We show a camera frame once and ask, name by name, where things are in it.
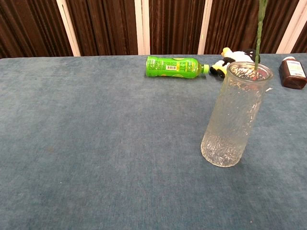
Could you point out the pink artificial flower bouquet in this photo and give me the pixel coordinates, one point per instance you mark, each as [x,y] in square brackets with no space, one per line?
[259,36]

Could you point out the blue carpeted table surface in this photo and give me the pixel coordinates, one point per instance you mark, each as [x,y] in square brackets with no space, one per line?
[96,143]

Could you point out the transparent textured glass vase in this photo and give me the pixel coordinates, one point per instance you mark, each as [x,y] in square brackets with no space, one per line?
[230,124]

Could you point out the green tea plastic bottle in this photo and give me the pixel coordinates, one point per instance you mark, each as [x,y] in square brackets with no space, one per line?
[172,67]

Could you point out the dark brown curtain panel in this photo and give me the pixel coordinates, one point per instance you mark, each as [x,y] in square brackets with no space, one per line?
[31,26]
[239,24]
[175,26]
[108,26]
[301,40]

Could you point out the black white penguin plush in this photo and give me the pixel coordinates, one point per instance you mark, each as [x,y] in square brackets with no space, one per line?
[236,57]

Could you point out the brown medicine bottle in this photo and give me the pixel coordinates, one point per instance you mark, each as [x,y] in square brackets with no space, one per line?
[292,75]

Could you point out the white frame post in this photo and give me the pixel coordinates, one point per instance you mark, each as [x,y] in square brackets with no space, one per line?
[142,27]
[205,27]
[69,28]
[291,28]

